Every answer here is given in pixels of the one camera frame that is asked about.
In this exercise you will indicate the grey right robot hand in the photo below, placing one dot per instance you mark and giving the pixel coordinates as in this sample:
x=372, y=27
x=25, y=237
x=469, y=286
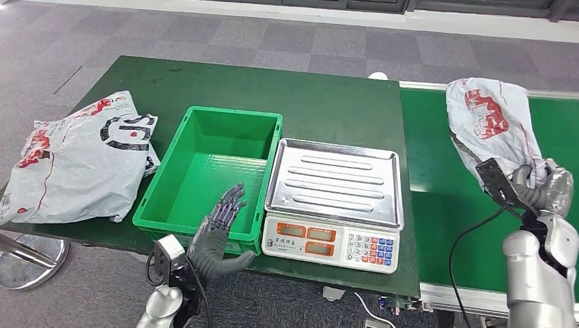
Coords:
x=554, y=190

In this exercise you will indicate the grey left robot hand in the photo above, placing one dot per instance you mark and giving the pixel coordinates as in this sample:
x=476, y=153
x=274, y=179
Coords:
x=208, y=249

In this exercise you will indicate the grey parcel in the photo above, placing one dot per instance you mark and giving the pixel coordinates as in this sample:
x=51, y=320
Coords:
x=488, y=117

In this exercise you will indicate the green plastic crate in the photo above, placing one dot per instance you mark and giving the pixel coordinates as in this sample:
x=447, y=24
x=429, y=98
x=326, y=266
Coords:
x=203, y=181

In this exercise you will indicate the white table foot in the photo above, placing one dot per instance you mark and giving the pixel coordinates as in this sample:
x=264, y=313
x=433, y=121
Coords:
x=334, y=293

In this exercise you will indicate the white scale with steel tray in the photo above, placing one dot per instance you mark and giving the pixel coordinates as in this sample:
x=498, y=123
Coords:
x=334, y=185

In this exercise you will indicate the large grey bag, black print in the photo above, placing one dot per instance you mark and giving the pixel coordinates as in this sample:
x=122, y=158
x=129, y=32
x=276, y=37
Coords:
x=77, y=172

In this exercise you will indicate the chrome stool base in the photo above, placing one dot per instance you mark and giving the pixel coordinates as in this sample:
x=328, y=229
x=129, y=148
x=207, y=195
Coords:
x=31, y=276

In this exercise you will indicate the white floor socket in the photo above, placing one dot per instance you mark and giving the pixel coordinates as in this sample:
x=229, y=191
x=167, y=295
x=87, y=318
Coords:
x=373, y=323

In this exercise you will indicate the white round cap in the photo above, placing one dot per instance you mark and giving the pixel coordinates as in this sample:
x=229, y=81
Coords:
x=378, y=76

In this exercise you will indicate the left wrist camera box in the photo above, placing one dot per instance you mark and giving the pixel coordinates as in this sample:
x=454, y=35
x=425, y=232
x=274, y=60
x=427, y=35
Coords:
x=168, y=255

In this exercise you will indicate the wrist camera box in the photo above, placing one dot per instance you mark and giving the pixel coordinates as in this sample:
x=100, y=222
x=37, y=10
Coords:
x=168, y=255
x=495, y=181

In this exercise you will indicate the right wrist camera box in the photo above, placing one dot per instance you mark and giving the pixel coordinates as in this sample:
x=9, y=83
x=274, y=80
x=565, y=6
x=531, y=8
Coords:
x=495, y=181

